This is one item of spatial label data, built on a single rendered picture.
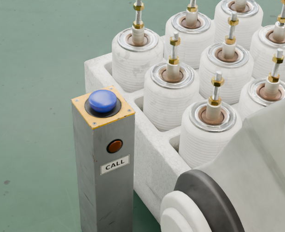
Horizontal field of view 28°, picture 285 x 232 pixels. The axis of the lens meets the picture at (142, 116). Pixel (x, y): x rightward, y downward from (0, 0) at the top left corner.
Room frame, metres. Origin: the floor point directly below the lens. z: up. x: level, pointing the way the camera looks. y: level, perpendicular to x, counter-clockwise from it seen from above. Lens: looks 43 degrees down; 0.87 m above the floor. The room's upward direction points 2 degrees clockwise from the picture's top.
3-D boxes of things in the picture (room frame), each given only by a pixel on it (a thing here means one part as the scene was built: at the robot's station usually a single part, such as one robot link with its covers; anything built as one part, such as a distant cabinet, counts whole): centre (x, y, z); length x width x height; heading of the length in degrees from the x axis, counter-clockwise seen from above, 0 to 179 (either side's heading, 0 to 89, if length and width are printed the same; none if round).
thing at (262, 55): (0.90, -0.25, 0.16); 0.10 x 0.10 x 0.18
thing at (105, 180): (0.62, 0.06, 0.16); 0.07 x 0.07 x 0.31; 32
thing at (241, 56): (0.84, -0.15, 0.25); 0.08 x 0.08 x 0.01
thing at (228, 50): (0.84, -0.15, 0.26); 0.02 x 0.02 x 0.03
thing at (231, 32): (0.84, -0.15, 0.30); 0.01 x 0.01 x 0.08
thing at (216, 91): (0.68, -0.11, 0.30); 0.01 x 0.01 x 0.08
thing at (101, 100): (0.62, 0.06, 0.32); 0.04 x 0.04 x 0.02
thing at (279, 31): (0.90, -0.25, 0.26); 0.02 x 0.02 x 0.03
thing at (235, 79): (0.84, -0.15, 0.16); 0.10 x 0.10 x 0.18
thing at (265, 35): (0.90, -0.25, 0.25); 0.08 x 0.08 x 0.01
